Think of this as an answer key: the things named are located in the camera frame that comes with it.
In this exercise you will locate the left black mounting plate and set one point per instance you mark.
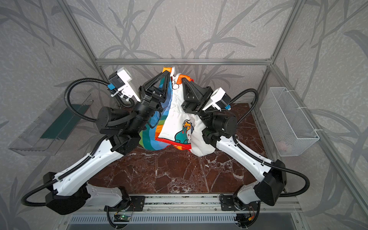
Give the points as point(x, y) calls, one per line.
point(136, 204)

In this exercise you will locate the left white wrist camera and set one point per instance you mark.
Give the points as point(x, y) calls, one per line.
point(122, 81)

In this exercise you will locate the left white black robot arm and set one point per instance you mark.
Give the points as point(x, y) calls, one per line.
point(70, 190)

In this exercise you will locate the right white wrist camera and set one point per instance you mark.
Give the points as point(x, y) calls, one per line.
point(218, 101)

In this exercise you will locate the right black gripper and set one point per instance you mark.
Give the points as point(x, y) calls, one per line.
point(194, 102)

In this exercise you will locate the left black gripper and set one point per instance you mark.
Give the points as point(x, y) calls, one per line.
point(152, 94)

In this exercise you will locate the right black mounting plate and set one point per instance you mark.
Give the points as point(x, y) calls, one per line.
point(233, 203)

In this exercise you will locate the colourful rainbow kids jacket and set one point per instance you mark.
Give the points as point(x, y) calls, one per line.
point(174, 127)

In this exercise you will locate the right circuit board with wires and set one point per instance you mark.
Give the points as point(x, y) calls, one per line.
point(245, 220)

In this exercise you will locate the left green circuit board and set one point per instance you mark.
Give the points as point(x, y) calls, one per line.
point(122, 218)

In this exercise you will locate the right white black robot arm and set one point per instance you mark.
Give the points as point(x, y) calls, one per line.
point(219, 132)

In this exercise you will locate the pink object in basket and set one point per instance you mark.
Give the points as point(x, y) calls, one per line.
point(283, 146)

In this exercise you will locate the white wire mesh basket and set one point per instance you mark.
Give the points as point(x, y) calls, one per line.
point(286, 121)

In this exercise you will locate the clear plastic wall tray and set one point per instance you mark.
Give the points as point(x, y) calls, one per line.
point(46, 135)

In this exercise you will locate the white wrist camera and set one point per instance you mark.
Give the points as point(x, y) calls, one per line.
point(218, 101)
point(122, 81)

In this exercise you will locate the black mounting plate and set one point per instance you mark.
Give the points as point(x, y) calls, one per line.
point(233, 203)
point(136, 204)

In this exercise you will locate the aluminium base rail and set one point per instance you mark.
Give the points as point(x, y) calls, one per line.
point(207, 203)

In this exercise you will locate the aluminium frame of enclosure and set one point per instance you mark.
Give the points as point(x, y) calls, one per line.
point(353, 184)

